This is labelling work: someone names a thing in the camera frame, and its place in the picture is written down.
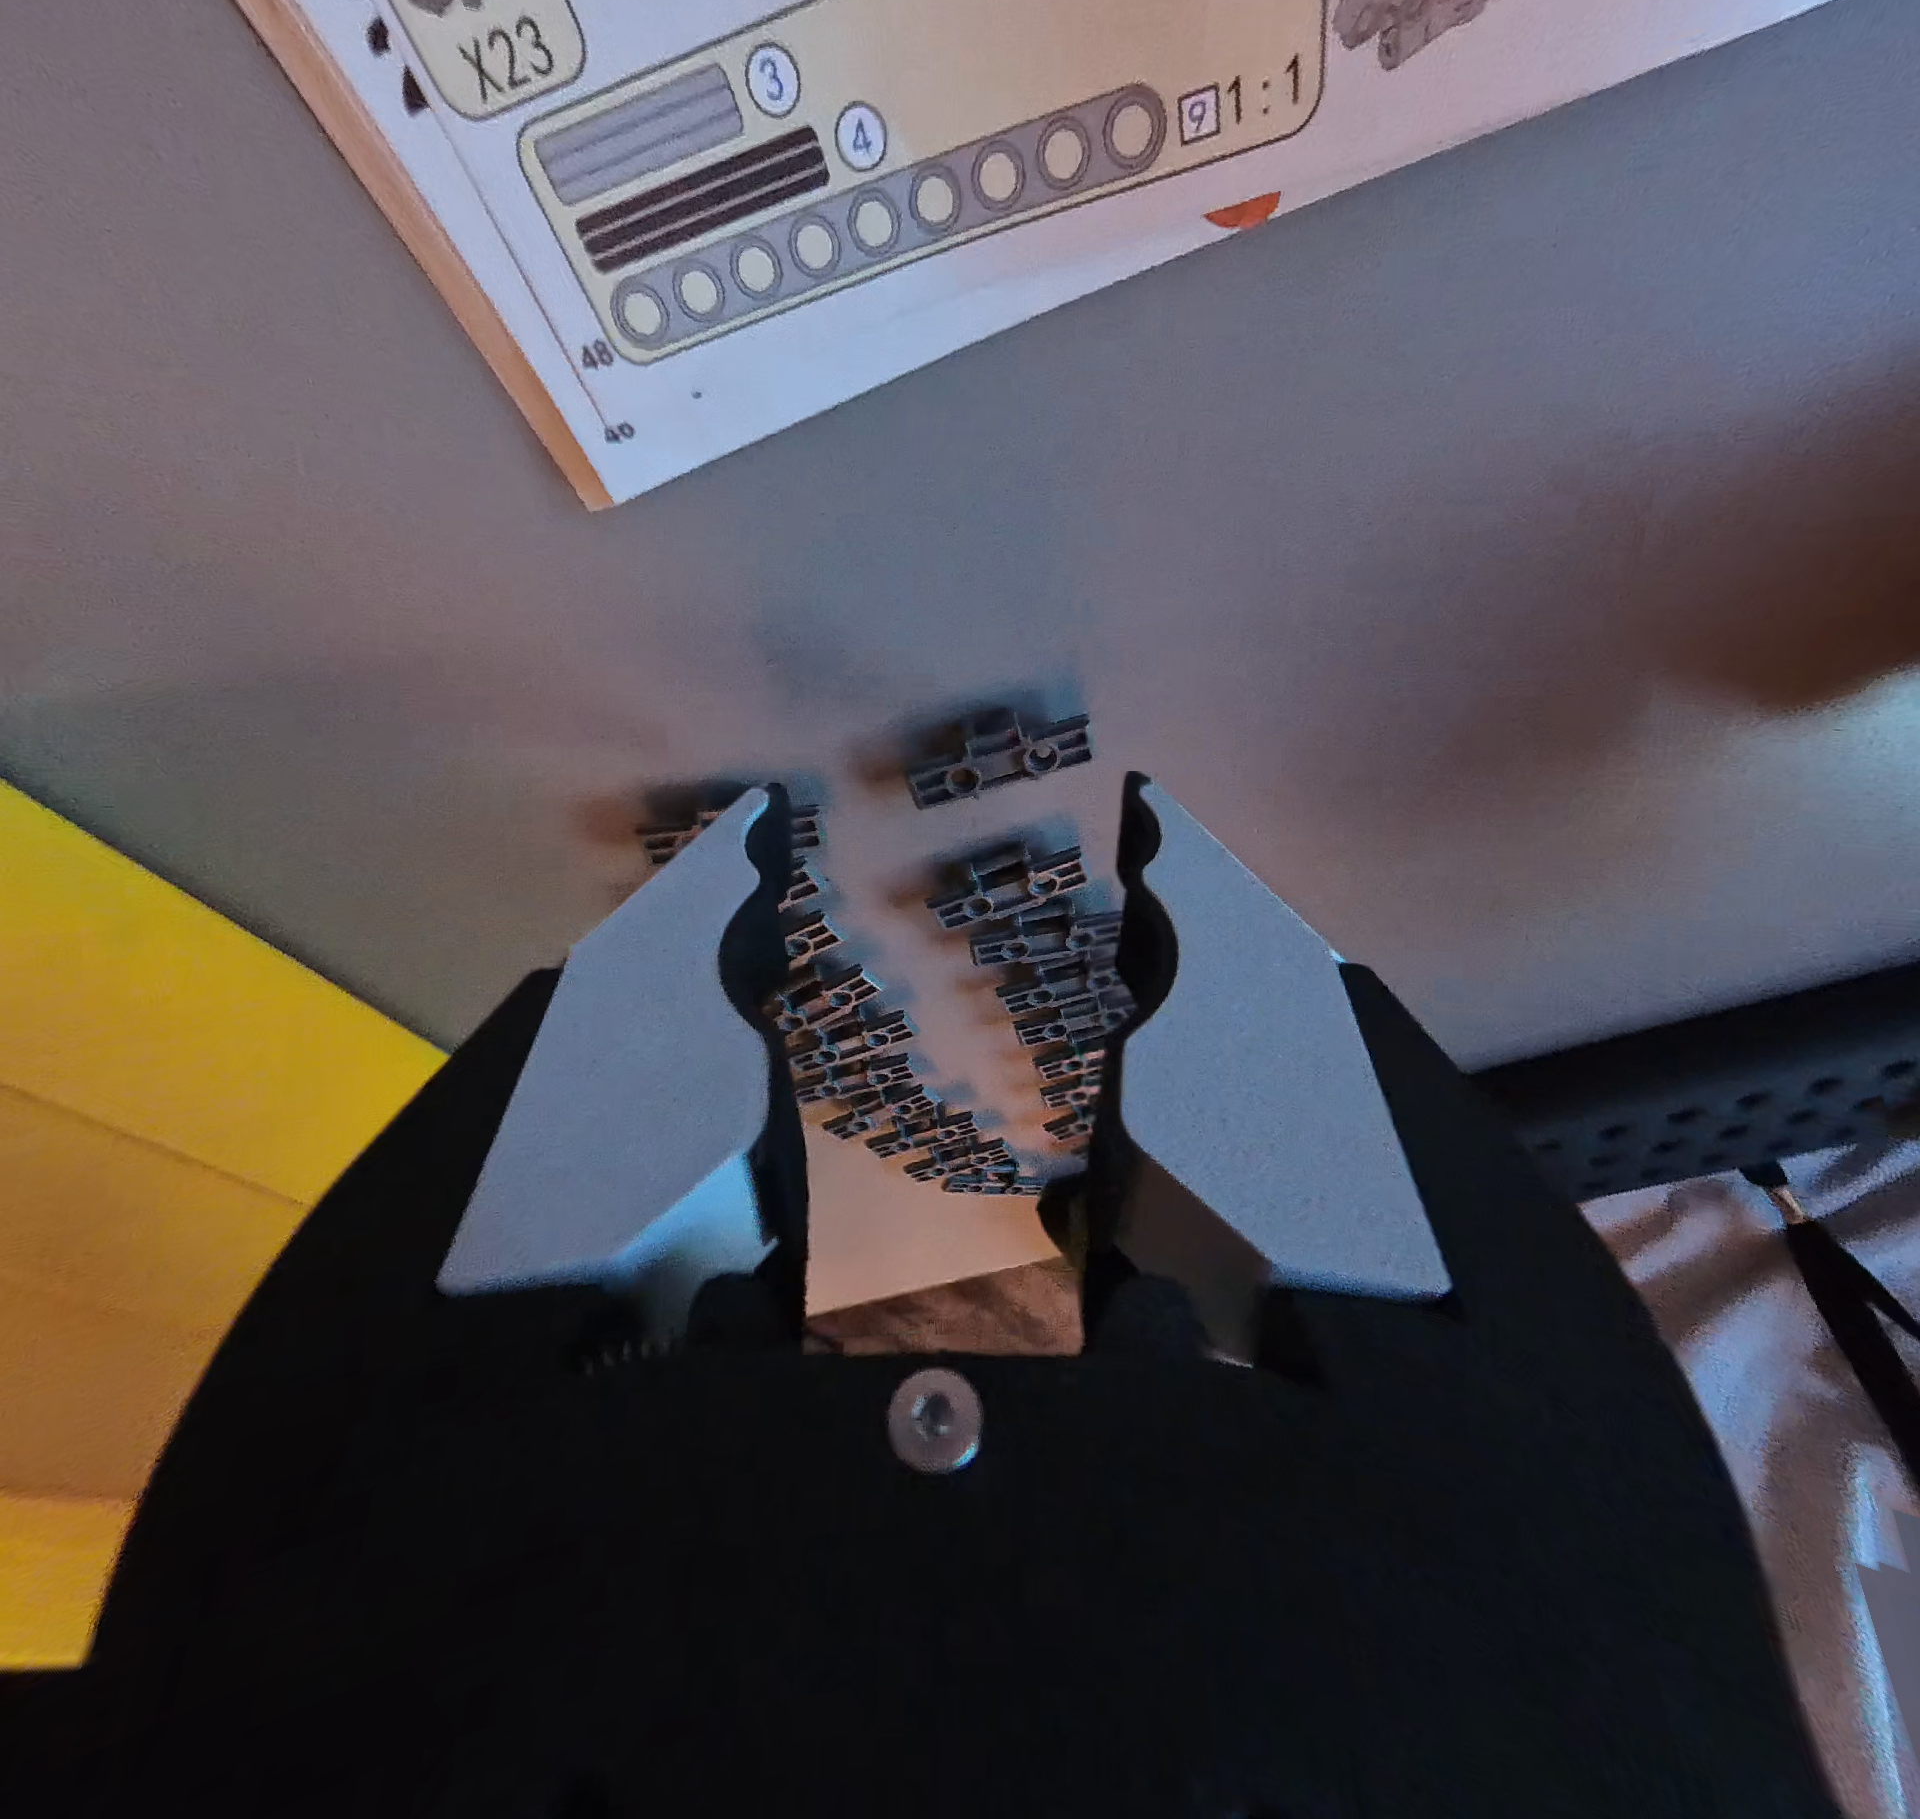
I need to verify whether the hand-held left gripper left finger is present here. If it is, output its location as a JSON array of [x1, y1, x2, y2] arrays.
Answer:
[[436, 781, 815, 1354]]

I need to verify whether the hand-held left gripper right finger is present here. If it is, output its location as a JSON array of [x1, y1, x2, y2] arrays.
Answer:
[[1040, 771, 1460, 1389]]

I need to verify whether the group of grey links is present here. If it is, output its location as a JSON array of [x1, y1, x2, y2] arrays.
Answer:
[[636, 702, 1142, 1198]]

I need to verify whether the yellow plastic bin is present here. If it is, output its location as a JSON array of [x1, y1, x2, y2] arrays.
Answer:
[[0, 781, 453, 1670]]

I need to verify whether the open instruction booklet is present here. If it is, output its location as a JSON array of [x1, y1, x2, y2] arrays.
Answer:
[[166, 0, 1920, 513]]

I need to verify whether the black harness strap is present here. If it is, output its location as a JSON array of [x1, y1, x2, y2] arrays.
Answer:
[[1739, 1164, 1920, 1431]]

